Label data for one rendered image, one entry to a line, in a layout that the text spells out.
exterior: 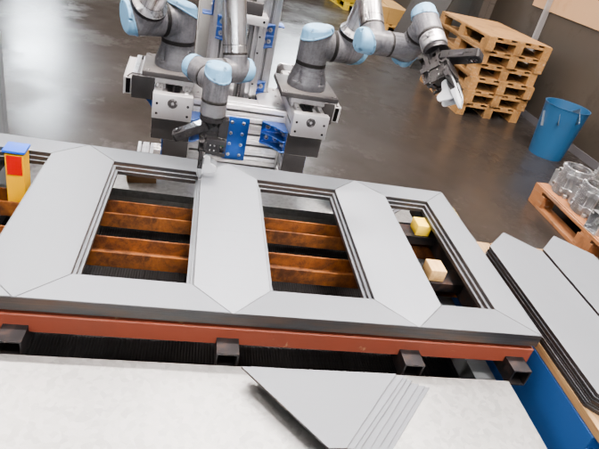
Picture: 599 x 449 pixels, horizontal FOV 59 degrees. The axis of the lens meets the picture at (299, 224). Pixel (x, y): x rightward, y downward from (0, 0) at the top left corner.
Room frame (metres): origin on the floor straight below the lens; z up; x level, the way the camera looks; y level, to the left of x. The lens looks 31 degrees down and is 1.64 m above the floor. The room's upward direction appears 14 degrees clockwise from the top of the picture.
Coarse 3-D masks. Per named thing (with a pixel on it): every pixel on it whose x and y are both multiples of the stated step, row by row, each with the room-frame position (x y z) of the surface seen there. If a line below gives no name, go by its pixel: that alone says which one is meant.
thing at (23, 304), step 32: (32, 160) 1.37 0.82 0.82; (288, 192) 1.56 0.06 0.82; (320, 192) 1.59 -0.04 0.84; (96, 224) 1.13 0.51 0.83; (192, 224) 1.23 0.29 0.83; (192, 256) 1.08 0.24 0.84; (352, 256) 1.27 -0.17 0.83; (448, 256) 1.42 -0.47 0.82; (480, 288) 1.24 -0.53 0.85; (160, 320) 0.86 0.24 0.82; (192, 320) 0.87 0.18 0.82; (224, 320) 0.89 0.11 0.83; (256, 320) 0.91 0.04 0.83; (288, 320) 0.93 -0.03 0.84; (320, 320) 0.94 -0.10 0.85
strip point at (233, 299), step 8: (200, 288) 0.95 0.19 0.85; (208, 288) 0.96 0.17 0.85; (216, 288) 0.96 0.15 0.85; (224, 288) 0.97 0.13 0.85; (232, 288) 0.98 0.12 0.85; (240, 288) 0.98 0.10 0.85; (216, 296) 0.94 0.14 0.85; (224, 296) 0.94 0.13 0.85; (232, 296) 0.95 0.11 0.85; (240, 296) 0.96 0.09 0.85; (248, 296) 0.96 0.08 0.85; (256, 296) 0.97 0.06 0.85; (224, 304) 0.92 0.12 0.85; (232, 304) 0.92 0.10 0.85; (240, 304) 0.93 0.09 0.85; (248, 304) 0.94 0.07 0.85; (232, 312) 0.90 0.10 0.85
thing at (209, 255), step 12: (204, 252) 1.09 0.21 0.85; (216, 252) 1.10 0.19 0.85; (228, 252) 1.11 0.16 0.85; (240, 252) 1.13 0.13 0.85; (252, 252) 1.14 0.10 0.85; (264, 252) 1.15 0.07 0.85; (216, 264) 1.05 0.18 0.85; (228, 264) 1.07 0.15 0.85; (240, 264) 1.08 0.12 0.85; (252, 264) 1.09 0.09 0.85; (264, 264) 1.10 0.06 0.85
